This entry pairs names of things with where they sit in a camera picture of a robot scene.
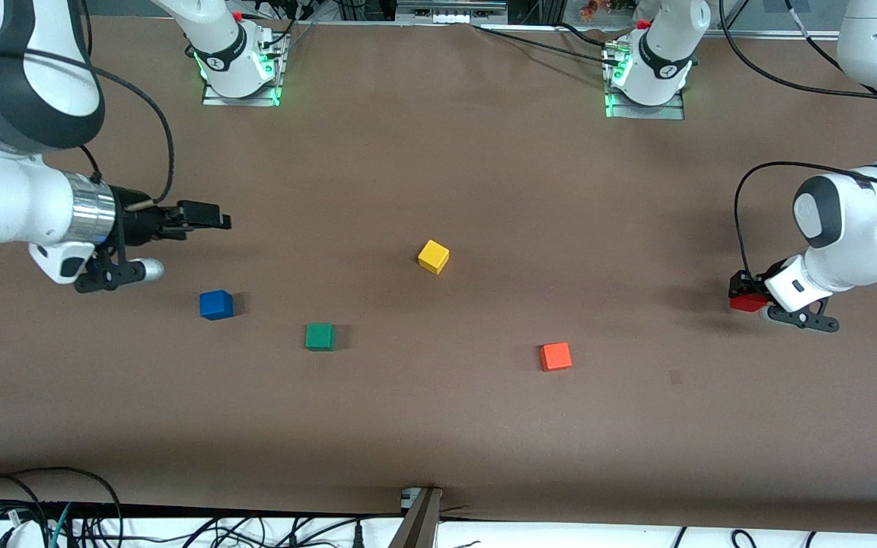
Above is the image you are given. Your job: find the yellow wooden block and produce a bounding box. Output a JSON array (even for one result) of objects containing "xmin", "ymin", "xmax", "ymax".
[{"xmin": 417, "ymin": 239, "xmax": 451, "ymax": 276}]

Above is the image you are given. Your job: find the white power strip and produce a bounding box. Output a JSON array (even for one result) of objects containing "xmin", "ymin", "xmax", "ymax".
[{"xmin": 397, "ymin": 0, "xmax": 509, "ymax": 24}]

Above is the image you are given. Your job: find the orange wooden block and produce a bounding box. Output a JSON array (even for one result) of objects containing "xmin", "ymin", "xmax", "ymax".
[{"xmin": 538, "ymin": 342, "xmax": 573, "ymax": 373}]

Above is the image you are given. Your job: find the black looped cable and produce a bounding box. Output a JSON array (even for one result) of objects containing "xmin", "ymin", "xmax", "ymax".
[{"xmin": 0, "ymin": 466, "xmax": 124, "ymax": 548}]

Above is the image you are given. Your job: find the black right camera bracket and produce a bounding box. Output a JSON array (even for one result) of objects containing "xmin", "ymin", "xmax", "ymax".
[{"xmin": 74, "ymin": 245, "xmax": 144, "ymax": 295}]

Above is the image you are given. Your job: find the black camera bracket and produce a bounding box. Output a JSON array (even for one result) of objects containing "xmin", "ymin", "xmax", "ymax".
[
  {"xmin": 767, "ymin": 298, "xmax": 841, "ymax": 334},
  {"xmin": 74, "ymin": 245, "xmax": 144, "ymax": 295}
]

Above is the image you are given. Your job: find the brown paper table cover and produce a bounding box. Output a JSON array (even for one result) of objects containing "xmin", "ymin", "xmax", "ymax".
[{"xmin": 0, "ymin": 14, "xmax": 877, "ymax": 534}]

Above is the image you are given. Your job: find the teal cable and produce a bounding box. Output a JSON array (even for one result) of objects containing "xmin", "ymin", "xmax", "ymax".
[{"xmin": 48, "ymin": 502, "xmax": 75, "ymax": 548}]

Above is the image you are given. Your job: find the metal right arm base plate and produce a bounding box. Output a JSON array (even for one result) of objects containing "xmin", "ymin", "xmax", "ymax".
[{"xmin": 201, "ymin": 34, "xmax": 282, "ymax": 107}]

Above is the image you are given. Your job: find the black left camera bracket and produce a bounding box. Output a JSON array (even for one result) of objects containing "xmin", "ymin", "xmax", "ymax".
[{"xmin": 767, "ymin": 298, "xmax": 841, "ymax": 334}]

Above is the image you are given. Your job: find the grey metal post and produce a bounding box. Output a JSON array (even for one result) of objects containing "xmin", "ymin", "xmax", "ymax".
[{"xmin": 389, "ymin": 487, "xmax": 444, "ymax": 548}]

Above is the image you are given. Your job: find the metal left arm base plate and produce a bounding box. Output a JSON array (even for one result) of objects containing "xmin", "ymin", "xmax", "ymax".
[{"xmin": 604, "ymin": 46, "xmax": 687, "ymax": 120}]

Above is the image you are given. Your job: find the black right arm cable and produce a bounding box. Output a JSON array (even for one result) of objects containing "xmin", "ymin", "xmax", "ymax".
[{"xmin": 0, "ymin": 46, "xmax": 177, "ymax": 208}]

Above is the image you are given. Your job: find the blue wooden block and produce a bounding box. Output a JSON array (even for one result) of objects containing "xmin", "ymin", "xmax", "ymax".
[{"xmin": 199, "ymin": 289, "xmax": 234, "ymax": 321}]

